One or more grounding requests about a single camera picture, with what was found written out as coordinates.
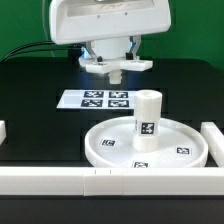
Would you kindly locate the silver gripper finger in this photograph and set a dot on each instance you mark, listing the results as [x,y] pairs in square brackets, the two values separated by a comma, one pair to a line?
[135,42]
[91,52]

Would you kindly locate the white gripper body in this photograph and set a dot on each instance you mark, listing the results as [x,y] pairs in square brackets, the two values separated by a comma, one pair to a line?
[76,21]

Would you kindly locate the white cross-shaped table base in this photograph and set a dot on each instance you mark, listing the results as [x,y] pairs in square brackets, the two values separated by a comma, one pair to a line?
[115,67]

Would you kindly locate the white round table top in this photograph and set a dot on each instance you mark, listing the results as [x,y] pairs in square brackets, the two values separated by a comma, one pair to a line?
[111,144]

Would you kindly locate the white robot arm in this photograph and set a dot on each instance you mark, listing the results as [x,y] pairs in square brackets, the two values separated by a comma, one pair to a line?
[113,48]

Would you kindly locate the white marker sheet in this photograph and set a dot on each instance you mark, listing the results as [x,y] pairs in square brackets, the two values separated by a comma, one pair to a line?
[96,99]

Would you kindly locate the white left fence rail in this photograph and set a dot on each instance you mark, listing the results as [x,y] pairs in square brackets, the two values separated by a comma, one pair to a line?
[2,131]

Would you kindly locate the white fence rail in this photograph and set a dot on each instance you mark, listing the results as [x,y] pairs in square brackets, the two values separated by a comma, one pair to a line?
[111,181]
[2,131]
[215,140]

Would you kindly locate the white right fence rail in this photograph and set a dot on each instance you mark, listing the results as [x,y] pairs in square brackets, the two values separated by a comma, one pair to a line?
[215,140]

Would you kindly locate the white front fence rail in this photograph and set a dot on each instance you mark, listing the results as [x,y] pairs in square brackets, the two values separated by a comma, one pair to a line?
[111,181]

